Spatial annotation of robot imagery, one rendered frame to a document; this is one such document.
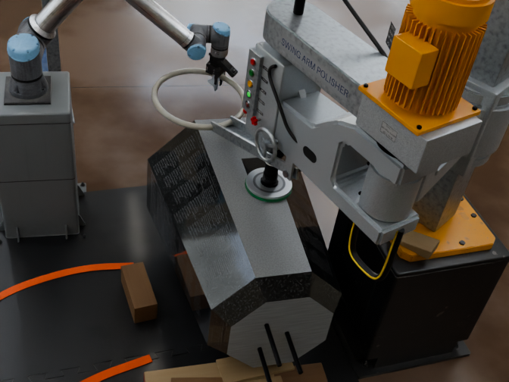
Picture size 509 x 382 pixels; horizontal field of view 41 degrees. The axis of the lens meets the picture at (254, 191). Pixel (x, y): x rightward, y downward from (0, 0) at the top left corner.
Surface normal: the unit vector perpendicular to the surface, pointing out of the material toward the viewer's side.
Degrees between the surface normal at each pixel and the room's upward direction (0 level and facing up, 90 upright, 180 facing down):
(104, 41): 0
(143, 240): 0
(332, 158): 90
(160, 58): 0
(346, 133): 90
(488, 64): 90
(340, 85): 90
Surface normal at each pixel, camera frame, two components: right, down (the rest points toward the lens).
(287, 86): 0.55, 0.59
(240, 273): -0.59, -0.46
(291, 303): 0.25, 0.65
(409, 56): -0.83, 0.29
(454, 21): -0.11, 0.64
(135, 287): 0.11, -0.75
